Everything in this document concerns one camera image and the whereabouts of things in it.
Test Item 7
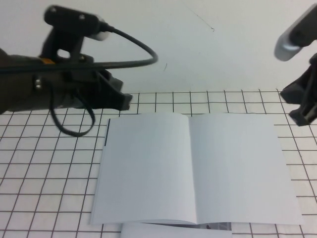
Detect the white black-grid tablecloth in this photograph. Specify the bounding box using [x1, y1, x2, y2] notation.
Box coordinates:
[0, 89, 317, 238]

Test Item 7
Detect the thin black cable loop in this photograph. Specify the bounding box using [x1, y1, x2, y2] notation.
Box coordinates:
[49, 85, 96, 137]

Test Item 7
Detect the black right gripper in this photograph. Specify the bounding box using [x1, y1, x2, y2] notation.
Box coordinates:
[279, 53, 317, 126]

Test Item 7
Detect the white picture booklet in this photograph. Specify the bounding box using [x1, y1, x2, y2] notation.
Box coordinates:
[89, 112, 305, 226]

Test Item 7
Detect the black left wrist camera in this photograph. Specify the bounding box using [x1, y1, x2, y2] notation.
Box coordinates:
[44, 5, 110, 42]

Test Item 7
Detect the black camera cable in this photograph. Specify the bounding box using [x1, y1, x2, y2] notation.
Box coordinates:
[0, 23, 159, 75]

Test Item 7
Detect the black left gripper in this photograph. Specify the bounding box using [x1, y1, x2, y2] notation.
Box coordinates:
[33, 53, 133, 111]

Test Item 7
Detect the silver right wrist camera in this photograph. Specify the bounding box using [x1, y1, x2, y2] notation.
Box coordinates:
[274, 4, 317, 61]

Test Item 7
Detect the white booklet under open booklet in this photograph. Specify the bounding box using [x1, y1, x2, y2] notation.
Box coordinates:
[120, 222, 233, 238]

